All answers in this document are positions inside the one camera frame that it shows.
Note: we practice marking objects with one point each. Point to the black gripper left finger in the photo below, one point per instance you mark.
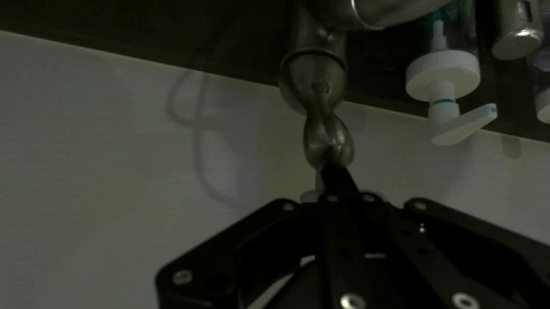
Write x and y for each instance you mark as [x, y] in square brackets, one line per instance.
[268, 251]

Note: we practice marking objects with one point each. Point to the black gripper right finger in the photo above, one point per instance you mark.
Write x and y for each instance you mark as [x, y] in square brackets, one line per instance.
[457, 258]

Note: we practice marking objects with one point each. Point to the white pump soap dispenser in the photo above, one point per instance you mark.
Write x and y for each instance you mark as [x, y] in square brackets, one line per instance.
[443, 74]

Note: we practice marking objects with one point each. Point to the chrome side sprayer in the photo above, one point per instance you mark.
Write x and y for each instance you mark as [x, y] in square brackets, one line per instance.
[516, 31]

